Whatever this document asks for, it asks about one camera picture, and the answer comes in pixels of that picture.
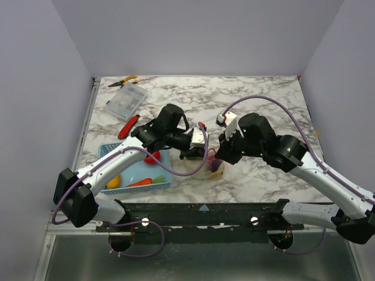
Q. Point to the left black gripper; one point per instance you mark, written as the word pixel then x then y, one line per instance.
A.
pixel 194 152

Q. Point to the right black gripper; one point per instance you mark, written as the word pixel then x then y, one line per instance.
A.
pixel 227 149

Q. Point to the green chili pepper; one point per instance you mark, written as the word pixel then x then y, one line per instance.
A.
pixel 192 158

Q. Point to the purple onion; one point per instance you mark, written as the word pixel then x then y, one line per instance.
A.
pixel 214 165

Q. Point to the clear zip top bag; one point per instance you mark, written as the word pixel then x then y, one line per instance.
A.
pixel 204 172

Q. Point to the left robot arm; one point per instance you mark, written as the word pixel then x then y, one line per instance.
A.
pixel 76 192

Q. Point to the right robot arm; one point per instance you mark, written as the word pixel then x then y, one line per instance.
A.
pixel 351 210

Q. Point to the red apple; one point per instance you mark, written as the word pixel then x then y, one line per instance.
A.
pixel 151 160

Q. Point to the red utility knife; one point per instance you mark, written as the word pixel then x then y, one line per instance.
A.
pixel 124 132

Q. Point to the blue plastic basket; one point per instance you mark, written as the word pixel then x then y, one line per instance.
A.
pixel 139 172

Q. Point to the orange carrot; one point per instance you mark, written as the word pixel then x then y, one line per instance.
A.
pixel 148 181

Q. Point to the clear plastic screw box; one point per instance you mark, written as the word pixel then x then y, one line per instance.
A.
pixel 126 101

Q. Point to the yellow lemon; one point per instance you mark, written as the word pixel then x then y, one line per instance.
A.
pixel 114 183

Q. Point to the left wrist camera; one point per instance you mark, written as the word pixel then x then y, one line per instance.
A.
pixel 199 138

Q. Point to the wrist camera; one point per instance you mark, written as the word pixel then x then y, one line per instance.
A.
pixel 199 138
pixel 229 121

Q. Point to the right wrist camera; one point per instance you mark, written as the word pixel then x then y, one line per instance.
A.
pixel 229 121

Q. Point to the yellow handled pliers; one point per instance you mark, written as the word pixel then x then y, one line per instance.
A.
pixel 121 83

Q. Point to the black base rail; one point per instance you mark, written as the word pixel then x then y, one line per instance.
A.
pixel 199 223

